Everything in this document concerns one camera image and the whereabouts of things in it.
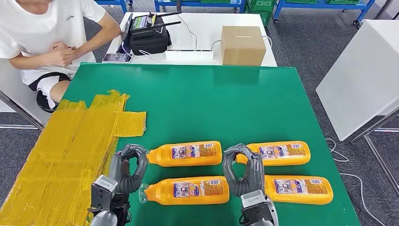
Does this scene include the black remote controller with antennas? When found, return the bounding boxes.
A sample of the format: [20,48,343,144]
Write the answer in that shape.
[130,11,182,35]

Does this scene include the black bag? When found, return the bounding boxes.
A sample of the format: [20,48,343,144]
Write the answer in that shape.
[128,17,173,56]

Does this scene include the white table metal legs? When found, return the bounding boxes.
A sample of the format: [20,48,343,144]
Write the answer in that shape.
[315,19,399,195]
[0,57,52,131]

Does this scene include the orange detergent bottle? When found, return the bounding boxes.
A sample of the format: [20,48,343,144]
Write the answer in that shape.
[146,141,223,168]
[138,176,231,206]
[264,175,334,206]
[236,141,311,167]

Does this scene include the white desk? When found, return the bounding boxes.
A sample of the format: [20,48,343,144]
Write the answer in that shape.
[103,12,278,67]

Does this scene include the white floor cable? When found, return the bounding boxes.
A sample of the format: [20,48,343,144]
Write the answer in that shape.
[326,138,387,226]

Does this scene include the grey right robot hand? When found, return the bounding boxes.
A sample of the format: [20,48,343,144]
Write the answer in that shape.
[222,143,266,188]

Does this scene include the white charging cable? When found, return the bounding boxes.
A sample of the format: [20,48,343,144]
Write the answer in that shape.
[120,42,166,62]

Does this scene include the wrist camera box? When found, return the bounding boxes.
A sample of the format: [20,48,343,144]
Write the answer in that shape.
[90,175,119,213]
[240,190,269,219]

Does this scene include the brown cardboard box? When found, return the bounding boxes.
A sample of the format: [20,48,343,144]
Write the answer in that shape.
[220,25,267,67]

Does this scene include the blue shelf rack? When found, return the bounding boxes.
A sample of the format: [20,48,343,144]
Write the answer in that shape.
[94,0,134,14]
[153,0,247,14]
[273,0,377,25]

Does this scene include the green plastic crate stack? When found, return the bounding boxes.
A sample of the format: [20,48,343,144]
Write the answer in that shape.
[245,0,278,27]

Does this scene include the smartphone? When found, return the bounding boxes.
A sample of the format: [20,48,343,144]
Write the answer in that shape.
[103,53,133,64]

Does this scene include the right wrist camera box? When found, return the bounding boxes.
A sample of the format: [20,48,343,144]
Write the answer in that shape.
[240,190,269,219]

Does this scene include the white cable by box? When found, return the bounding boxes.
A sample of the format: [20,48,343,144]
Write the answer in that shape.
[210,35,273,52]

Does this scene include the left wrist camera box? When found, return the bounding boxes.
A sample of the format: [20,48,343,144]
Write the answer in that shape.
[90,175,119,213]

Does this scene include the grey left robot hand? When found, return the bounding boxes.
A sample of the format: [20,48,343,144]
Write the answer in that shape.
[109,143,150,188]

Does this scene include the person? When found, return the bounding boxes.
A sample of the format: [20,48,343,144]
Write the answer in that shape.
[0,0,122,110]

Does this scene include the yellow taped cardboard sheet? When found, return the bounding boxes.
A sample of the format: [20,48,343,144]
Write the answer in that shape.
[0,89,147,226]

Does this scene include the black stool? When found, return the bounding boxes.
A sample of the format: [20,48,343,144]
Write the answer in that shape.
[36,90,59,113]

